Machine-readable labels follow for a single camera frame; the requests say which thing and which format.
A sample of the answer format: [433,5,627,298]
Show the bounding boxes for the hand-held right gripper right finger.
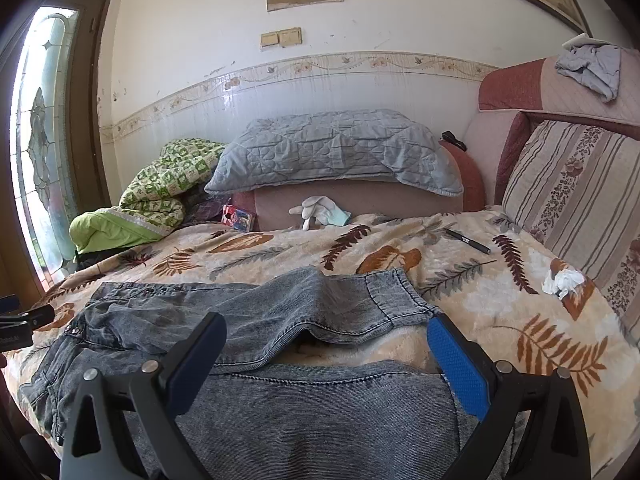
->
[426,314,592,480]

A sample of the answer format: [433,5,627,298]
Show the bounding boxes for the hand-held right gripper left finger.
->
[59,311,228,480]

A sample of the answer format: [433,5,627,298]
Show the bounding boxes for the grey denim pants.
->
[17,266,531,480]

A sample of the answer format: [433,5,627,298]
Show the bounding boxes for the leaf print blanket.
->
[0,210,636,480]

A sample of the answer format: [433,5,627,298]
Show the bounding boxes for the black pen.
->
[444,228,493,255]

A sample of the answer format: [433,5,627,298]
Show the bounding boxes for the crumpled white tissue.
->
[541,267,586,301]

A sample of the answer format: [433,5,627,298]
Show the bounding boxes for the small red blue box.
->
[221,204,257,232]

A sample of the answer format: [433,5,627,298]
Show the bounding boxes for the dark purple cloth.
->
[182,185,236,226]

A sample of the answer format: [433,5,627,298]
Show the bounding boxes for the stained glass window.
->
[10,5,81,281]

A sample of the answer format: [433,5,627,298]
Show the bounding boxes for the pink maroon sofa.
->
[245,55,640,231]

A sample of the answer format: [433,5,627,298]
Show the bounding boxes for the green patterned quilt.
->
[68,137,227,256]

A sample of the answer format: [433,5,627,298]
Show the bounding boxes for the white glove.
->
[289,196,341,232]

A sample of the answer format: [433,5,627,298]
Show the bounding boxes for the striped floral cushion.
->
[501,119,640,333]

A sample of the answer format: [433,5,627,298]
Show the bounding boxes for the grey quilted pillow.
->
[204,109,466,198]

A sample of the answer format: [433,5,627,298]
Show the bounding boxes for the crumpled grey cloth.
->
[555,32,623,103]

